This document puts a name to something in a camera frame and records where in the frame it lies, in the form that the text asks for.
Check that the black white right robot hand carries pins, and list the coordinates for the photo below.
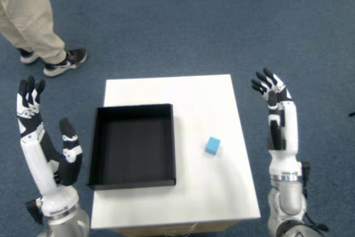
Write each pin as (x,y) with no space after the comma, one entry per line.
(289,126)

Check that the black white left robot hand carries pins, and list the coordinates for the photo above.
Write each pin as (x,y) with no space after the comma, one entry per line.
(33,153)

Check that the blue cube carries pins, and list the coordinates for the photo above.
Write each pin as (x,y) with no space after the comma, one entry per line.
(212,146)

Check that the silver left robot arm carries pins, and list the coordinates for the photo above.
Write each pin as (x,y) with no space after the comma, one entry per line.
(73,220)

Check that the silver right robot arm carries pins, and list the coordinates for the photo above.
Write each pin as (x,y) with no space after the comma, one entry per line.
(288,201)

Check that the black open box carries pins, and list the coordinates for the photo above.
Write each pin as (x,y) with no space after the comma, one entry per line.
(133,148)

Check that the black left wrist connector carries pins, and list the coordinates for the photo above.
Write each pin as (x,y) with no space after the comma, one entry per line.
(34,210)

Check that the small black floor object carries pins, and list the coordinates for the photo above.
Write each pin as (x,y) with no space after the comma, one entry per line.
(352,113)

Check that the white square table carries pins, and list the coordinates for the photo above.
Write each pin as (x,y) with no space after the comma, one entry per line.
(199,109)

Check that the black white sneaker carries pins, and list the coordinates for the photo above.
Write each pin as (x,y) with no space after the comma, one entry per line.
(66,60)
(27,57)

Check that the beige trousers of person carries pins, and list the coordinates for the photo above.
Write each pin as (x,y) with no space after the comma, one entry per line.
(25,12)

